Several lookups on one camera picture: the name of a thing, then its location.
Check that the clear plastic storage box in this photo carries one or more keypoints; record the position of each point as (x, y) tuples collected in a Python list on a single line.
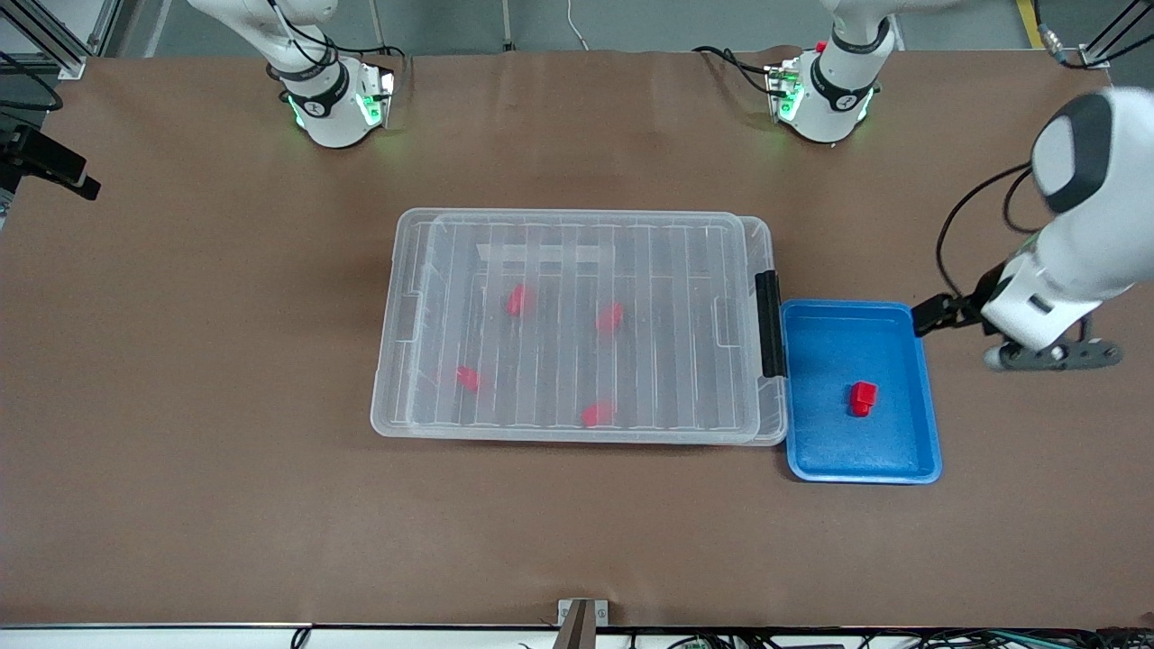
[(772, 243)]

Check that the clear plastic box lid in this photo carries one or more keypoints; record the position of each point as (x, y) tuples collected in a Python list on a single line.
[(559, 361)]

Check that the red block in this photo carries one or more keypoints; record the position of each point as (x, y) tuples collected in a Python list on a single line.
[(516, 299), (863, 397), (597, 414), (467, 379), (610, 317)]

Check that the metal table edge bracket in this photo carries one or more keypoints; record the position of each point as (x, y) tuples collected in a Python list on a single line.
[(581, 622)]

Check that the blue plastic tray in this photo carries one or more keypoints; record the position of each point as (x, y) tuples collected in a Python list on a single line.
[(838, 442)]

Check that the aluminium frame profile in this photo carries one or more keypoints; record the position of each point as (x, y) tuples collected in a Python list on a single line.
[(63, 41), (1113, 41)]

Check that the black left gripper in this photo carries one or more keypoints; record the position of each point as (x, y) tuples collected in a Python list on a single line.
[(966, 307)]

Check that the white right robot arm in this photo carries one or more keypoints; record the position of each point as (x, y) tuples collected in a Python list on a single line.
[(325, 117)]

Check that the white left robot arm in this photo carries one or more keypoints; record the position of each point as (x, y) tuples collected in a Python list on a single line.
[(1100, 252)]

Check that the black clamp mount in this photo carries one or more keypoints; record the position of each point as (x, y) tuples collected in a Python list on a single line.
[(50, 162)]

